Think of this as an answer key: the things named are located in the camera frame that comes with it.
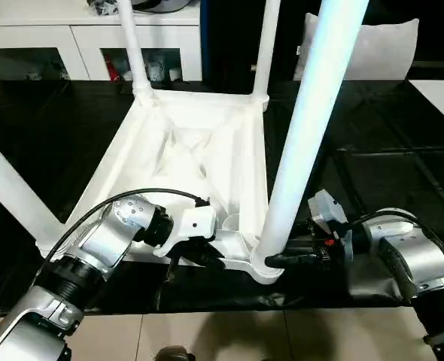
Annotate white plastic table top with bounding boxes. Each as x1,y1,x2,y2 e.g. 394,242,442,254
38,89,284,285

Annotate white plastic table leg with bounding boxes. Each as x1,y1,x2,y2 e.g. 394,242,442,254
117,0,157,106
0,129,66,245
252,0,370,264
251,0,281,106

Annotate black work mat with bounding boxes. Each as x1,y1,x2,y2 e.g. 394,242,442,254
0,79,444,315

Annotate black cabinet with gold label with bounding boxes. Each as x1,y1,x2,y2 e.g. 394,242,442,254
199,0,309,83

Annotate white cabinet with glass doors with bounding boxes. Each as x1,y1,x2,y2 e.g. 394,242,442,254
0,0,204,82

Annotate dark grey helmet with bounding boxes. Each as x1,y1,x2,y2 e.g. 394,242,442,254
132,0,199,13

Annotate dark clutter pile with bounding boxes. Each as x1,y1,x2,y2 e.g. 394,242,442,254
88,0,119,16

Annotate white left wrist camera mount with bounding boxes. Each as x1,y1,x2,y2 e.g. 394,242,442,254
156,205,217,258

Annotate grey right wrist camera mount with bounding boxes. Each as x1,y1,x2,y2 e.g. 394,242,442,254
308,190,349,238

